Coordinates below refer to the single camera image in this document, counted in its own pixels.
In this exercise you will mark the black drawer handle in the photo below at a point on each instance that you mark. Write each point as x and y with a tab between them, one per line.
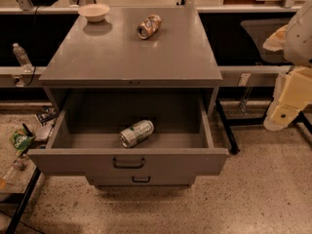
128	164
141	179

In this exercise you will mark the plastic bottle on floor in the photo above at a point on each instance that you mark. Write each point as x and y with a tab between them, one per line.
12	176

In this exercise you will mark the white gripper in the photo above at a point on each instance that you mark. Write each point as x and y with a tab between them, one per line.
299	39

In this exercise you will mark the silver green 7up can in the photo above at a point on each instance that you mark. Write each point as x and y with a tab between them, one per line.
136	133

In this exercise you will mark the grey metal cabinet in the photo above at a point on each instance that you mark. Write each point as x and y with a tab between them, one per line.
110	53

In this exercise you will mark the dark snack packet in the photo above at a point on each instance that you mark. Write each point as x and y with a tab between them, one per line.
46	115

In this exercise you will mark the clear plastic water bottle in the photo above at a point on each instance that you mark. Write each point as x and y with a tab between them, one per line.
22	58

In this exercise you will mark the brown crushed soda can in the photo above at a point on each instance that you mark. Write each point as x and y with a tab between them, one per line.
148	26

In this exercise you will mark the grey lower drawer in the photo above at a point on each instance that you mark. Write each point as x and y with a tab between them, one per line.
154	181

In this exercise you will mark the black table leg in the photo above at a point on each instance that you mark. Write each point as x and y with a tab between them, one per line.
234	149

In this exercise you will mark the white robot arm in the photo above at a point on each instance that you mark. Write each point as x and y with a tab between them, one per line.
298	42

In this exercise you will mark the grey open top drawer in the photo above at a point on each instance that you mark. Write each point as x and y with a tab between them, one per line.
87	136

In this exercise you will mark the green chip bag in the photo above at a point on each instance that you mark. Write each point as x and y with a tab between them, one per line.
21	140

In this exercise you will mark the black top drawer handle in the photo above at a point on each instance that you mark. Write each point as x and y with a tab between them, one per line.
128	164

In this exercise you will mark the black frame leg left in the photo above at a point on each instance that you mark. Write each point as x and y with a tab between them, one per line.
23	203

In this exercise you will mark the white bowl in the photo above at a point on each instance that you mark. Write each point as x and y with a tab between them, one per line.
94	12

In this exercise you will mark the black lower drawer handle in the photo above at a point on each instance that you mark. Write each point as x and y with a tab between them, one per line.
141	179

